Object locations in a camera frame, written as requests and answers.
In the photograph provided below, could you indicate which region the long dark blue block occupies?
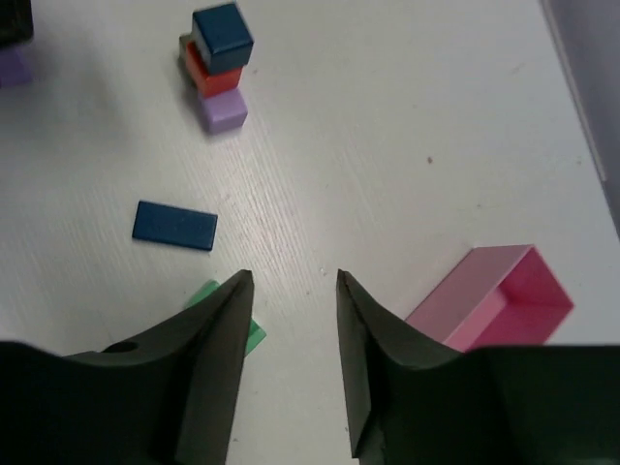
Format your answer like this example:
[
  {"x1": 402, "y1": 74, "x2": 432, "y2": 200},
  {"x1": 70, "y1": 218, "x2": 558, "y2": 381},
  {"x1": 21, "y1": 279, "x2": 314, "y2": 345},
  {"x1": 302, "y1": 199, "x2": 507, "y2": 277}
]
[{"x1": 132, "y1": 201, "x2": 218, "y2": 252}]

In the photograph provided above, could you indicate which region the green notched wood block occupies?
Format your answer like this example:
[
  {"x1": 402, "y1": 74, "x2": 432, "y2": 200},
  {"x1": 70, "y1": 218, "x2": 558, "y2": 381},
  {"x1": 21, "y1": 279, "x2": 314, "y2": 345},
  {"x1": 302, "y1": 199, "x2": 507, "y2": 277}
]
[{"x1": 184, "y1": 280, "x2": 266, "y2": 356}]

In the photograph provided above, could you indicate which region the pink plastic box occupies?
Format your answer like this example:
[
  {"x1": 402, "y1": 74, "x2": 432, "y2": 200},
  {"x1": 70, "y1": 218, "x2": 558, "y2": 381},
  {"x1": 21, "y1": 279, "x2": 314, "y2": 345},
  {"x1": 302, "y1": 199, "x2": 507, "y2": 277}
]
[{"x1": 406, "y1": 245, "x2": 574, "y2": 352}]

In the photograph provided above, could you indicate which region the red letter wood cube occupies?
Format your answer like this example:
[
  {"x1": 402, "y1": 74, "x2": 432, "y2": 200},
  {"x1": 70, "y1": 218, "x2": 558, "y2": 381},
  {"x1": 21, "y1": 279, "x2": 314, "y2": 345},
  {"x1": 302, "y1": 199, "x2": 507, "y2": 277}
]
[{"x1": 185, "y1": 41, "x2": 243, "y2": 98}]

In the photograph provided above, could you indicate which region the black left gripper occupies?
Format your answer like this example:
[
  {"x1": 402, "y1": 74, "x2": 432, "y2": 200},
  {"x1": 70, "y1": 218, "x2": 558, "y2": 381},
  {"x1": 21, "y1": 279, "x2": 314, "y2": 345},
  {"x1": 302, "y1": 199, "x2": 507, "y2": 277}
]
[{"x1": 0, "y1": 0, "x2": 34, "y2": 48}]

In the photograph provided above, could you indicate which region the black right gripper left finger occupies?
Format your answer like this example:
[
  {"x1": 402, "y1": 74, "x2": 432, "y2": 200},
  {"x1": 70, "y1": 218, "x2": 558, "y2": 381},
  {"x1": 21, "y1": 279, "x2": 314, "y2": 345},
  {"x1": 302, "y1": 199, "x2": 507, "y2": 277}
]
[{"x1": 1, "y1": 270, "x2": 254, "y2": 464}]

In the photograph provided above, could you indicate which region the olive grey wood cube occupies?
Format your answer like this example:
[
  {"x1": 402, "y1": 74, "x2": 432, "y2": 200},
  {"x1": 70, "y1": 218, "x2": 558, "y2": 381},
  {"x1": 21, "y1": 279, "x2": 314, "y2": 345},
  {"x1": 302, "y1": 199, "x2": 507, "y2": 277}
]
[{"x1": 178, "y1": 34, "x2": 192, "y2": 65}]

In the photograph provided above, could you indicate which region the purple wood cube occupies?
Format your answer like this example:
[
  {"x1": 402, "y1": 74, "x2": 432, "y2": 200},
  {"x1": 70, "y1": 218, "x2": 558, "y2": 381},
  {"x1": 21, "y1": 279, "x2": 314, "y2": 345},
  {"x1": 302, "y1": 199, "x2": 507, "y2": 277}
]
[
  {"x1": 199, "y1": 88, "x2": 248, "y2": 135},
  {"x1": 0, "y1": 47, "x2": 32, "y2": 88}
]

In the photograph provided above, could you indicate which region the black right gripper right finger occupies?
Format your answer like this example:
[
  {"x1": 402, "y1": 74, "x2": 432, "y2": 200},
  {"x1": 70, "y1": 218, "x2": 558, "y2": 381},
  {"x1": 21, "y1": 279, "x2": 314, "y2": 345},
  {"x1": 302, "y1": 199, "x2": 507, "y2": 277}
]
[{"x1": 336, "y1": 270, "x2": 619, "y2": 464}]

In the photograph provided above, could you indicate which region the small dark blue block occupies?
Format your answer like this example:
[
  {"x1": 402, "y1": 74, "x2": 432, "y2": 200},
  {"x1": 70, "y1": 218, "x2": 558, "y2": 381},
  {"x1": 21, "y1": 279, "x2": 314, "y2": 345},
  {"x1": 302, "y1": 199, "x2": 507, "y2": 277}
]
[{"x1": 192, "y1": 2, "x2": 254, "y2": 75}]

